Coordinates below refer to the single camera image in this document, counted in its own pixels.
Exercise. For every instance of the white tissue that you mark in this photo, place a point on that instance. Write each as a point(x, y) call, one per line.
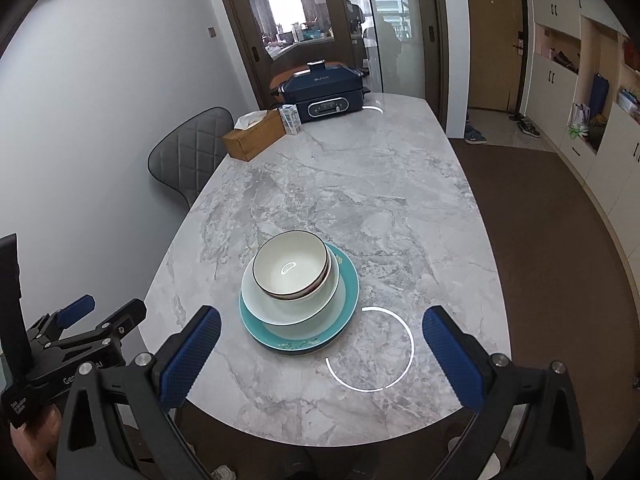
point(247, 120)

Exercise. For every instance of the black shoe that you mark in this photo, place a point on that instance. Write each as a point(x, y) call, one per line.
point(517, 118)
point(531, 129)

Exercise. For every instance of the person's left hand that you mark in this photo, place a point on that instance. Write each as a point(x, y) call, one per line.
point(35, 442)

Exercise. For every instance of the blue shoe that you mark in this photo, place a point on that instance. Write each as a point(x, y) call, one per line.
point(474, 135)

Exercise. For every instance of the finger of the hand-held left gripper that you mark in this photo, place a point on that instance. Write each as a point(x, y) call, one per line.
point(120, 317)
point(75, 310)

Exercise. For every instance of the grey quilted chair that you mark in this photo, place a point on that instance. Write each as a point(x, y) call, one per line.
point(190, 150)

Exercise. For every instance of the small white carton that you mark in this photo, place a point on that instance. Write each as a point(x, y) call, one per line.
point(291, 121)

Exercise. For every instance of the dark clothes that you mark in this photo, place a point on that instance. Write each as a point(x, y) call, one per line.
point(562, 58)

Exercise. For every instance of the door lock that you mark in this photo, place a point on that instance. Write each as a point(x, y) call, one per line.
point(520, 42)

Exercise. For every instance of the pink floral bowl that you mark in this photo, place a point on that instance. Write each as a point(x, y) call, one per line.
point(280, 280)

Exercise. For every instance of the wooden tissue box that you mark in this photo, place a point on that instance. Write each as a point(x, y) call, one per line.
point(250, 141)

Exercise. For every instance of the dark blue electric cooker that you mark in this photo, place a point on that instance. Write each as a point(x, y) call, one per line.
point(320, 91)

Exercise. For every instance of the brown framed glass door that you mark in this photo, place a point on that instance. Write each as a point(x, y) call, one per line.
point(240, 25)

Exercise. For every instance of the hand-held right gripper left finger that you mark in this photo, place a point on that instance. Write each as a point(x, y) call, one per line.
point(190, 355)

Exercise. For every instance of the white wall cabinet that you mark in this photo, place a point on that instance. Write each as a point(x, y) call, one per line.
point(552, 105)

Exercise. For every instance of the teal floral plate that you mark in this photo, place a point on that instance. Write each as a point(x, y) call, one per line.
point(350, 285)

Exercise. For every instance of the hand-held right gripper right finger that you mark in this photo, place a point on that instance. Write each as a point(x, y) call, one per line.
point(452, 360)

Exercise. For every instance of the blue bag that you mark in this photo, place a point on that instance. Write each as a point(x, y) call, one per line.
point(600, 95)

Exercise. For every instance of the brown floor mat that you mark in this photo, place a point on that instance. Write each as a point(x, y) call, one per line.
point(550, 285)

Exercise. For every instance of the white shopping bag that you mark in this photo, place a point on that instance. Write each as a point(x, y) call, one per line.
point(580, 117)

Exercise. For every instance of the large white bowl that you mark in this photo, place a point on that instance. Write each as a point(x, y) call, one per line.
point(320, 305)

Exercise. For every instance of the wooden entrance door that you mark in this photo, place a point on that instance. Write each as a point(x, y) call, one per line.
point(492, 60)

